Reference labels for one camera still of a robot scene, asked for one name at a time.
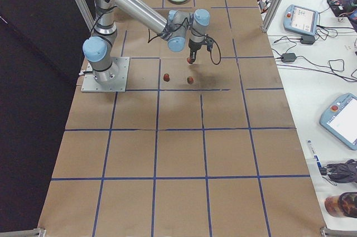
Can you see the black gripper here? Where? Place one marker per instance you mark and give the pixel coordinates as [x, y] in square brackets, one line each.
[194, 45]

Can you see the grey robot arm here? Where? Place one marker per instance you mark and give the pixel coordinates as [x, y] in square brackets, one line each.
[178, 29]

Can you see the black power adapter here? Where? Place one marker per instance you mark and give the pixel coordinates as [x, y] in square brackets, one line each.
[288, 57]

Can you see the blue teach pendant far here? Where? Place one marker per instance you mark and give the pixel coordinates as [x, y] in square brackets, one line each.
[300, 20]

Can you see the blue teach pendant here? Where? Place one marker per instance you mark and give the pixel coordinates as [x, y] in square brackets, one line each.
[300, 20]
[340, 119]

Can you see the blue teach pendant near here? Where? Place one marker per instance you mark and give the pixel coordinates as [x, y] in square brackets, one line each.
[340, 119]

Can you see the black folded umbrella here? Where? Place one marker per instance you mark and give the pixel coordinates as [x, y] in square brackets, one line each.
[340, 172]

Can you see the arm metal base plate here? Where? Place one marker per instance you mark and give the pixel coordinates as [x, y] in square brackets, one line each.
[112, 80]

